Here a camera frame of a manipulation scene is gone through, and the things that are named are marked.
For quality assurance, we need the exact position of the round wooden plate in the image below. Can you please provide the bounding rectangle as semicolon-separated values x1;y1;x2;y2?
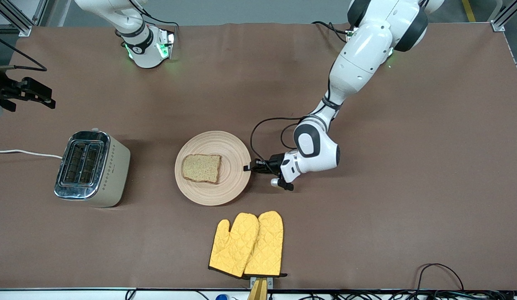
174;131;251;206

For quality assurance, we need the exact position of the brown bread slice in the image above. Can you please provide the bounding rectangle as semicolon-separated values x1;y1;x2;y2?
181;154;222;184

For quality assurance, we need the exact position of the beige chrome two-slot toaster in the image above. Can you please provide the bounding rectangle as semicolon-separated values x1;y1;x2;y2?
54;128;131;208

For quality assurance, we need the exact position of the yellow quilted oven mitt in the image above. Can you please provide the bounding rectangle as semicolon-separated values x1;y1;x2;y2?
244;211;287;278
208;212;260;279

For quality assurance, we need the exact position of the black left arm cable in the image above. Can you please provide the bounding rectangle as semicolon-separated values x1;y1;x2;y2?
250;116;304;164

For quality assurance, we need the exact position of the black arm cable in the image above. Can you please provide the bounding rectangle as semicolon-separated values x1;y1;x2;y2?
0;33;48;72
250;116;304;164

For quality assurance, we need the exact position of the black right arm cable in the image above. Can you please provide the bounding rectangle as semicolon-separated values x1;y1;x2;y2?
0;33;48;72

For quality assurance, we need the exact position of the white toaster power cord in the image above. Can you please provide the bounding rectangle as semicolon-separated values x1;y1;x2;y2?
0;149;63;160

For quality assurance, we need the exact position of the aluminium frame profile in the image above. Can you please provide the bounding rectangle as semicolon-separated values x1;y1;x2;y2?
490;0;517;33
0;0;48;37

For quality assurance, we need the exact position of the wooden camera mount bracket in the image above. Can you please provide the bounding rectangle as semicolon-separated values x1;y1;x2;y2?
247;276;274;300

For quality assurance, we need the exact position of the black right base cable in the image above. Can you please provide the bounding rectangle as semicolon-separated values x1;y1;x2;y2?
131;0;180;40

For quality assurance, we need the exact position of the black base cable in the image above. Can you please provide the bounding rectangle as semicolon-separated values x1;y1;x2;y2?
131;0;180;40
311;21;351;45

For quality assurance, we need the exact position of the black left base cable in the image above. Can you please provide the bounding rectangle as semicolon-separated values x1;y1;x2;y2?
311;21;351;45

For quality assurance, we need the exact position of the black cable bundle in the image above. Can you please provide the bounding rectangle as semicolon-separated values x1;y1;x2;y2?
300;290;517;300

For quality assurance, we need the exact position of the black looped cable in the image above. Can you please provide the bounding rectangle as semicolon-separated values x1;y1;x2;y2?
417;263;465;292

